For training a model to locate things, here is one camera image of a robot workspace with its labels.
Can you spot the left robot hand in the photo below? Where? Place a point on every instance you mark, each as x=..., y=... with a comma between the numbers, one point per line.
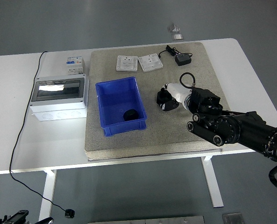
x=18, y=215

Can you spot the grey-brown mat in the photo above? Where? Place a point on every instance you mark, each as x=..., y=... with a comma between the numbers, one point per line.
x=157, y=137

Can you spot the white table leg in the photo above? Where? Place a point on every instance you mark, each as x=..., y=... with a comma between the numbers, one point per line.
x=48, y=193
x=212, y=182

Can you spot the white socket panel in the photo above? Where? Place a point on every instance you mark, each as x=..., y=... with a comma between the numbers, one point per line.
x=150, y=62
x=127, y=63

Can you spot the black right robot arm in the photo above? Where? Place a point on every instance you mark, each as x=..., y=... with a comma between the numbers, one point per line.
x=245, y=133

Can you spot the black hex nut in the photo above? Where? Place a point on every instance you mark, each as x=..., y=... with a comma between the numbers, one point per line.
x=162, y=96
x=130, y=115

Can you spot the flat metal floor socket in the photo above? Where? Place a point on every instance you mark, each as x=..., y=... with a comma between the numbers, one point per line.
x=177, y=37

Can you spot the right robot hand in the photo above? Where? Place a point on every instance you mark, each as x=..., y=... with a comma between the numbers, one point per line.
x=178, y=92

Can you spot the grey distribution box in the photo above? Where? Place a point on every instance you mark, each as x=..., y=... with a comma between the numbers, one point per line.
x=58, y=100

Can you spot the open metal floor socket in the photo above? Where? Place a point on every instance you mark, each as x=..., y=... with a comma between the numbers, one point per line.
x=173, y=28

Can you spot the grey floor plate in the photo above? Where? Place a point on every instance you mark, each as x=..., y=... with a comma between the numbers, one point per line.
x=232, y=219

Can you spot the blue plastic box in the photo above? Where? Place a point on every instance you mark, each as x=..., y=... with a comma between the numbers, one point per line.
x=119, y=100

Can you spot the black power adapter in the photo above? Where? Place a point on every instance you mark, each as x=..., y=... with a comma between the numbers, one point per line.
x=183, y=59

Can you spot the white circuit breaker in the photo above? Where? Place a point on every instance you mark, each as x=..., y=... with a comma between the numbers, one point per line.
x=74, y=66

